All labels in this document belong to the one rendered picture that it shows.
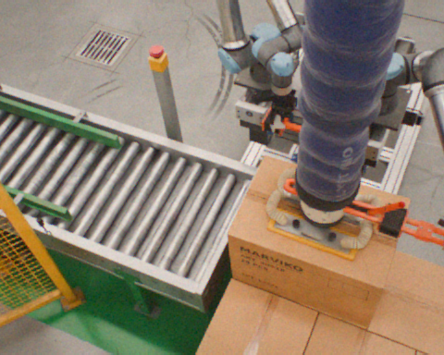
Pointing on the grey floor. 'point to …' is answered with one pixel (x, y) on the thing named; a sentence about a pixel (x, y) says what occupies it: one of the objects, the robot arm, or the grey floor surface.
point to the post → (166, 96)
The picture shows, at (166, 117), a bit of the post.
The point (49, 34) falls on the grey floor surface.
